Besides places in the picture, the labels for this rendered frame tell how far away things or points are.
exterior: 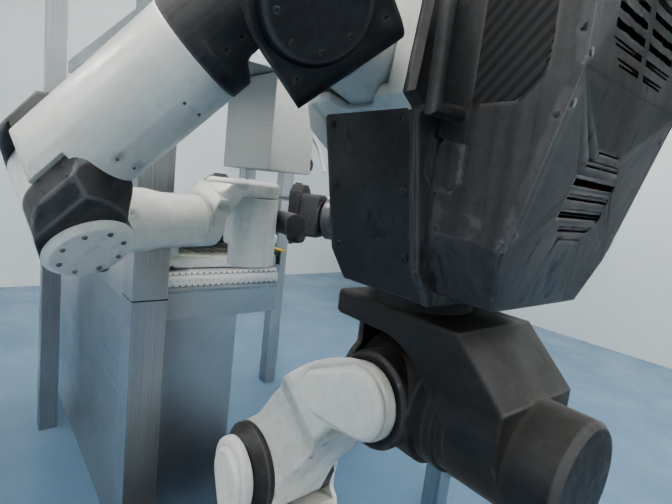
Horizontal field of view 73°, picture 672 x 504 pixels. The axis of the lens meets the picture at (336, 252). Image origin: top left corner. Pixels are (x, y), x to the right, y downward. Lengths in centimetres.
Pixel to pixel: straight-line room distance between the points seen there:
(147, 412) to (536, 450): 67
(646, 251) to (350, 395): 372
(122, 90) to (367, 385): 35
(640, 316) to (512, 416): 374
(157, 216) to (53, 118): 16
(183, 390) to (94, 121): 86
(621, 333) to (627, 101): 383
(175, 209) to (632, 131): 45
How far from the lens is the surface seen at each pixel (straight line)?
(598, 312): 426
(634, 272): 415
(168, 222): 54
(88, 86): 41
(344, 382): 53
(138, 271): 83
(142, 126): 39
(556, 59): 37
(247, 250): 63
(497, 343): 48
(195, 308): 99
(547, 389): 50
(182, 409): 119
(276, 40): 33
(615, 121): 43
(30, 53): 419
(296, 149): 100
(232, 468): 79
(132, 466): 97
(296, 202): 92
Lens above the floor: 103
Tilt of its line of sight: 8 degrees down
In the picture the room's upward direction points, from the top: 7 degrees clockwise
